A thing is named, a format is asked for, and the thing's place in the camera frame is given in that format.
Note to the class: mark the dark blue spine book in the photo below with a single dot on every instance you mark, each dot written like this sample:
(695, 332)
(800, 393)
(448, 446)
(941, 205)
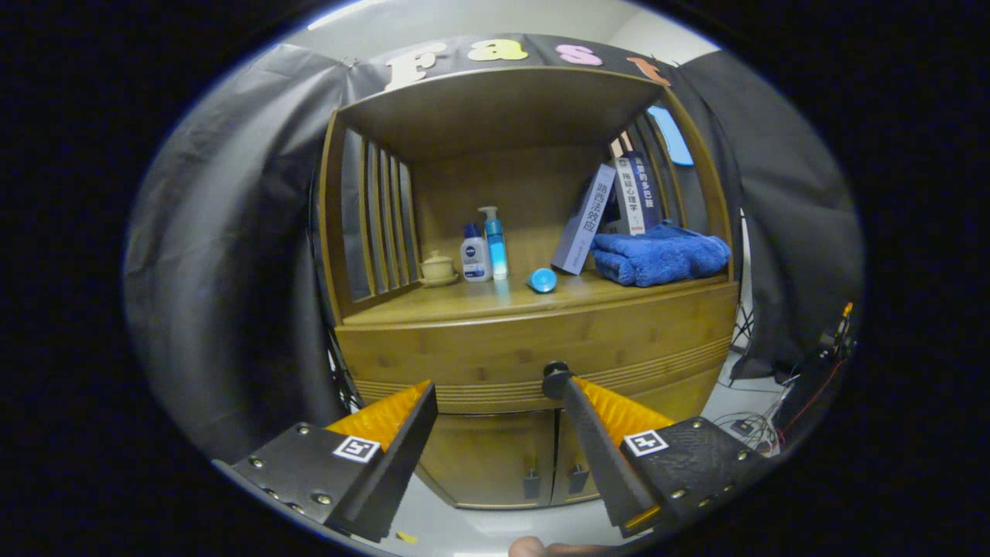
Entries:
(648, 193)

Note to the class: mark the black backdrop cloth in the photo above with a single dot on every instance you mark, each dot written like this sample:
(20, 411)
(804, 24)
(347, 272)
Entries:
(232, 232)

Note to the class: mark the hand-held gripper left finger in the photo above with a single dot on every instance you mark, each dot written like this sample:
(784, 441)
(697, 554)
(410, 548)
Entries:
(394, 464)

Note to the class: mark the wooden countertop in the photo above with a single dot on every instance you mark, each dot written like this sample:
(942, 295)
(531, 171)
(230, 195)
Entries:
(479, 302)

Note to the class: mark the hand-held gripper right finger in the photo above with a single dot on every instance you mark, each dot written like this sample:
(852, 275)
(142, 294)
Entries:
(599, 456)

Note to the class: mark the wooden cabinet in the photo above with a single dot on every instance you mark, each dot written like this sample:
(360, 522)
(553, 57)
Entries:
(495, 108)

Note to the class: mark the blue folded towel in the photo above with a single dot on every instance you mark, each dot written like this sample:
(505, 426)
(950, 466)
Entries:
(665, 259)

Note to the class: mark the white lotion bottle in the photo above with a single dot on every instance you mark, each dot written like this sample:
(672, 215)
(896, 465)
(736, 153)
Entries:
(475, 259)

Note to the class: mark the black device with orange tip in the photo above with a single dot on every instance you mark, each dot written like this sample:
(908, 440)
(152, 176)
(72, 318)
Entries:
(812, 387)

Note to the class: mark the black tripod stand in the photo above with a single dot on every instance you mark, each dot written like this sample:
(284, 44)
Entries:
(744, 325)

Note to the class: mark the blue pump bottle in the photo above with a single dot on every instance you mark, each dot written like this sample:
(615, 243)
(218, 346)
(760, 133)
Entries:
(497, 247)

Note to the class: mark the grey leaning book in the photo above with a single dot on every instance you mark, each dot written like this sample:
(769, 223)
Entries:
(584, 224)

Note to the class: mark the beige lidded cup with saucer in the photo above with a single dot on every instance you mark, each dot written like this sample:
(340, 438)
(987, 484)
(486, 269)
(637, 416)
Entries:
(438, 268)

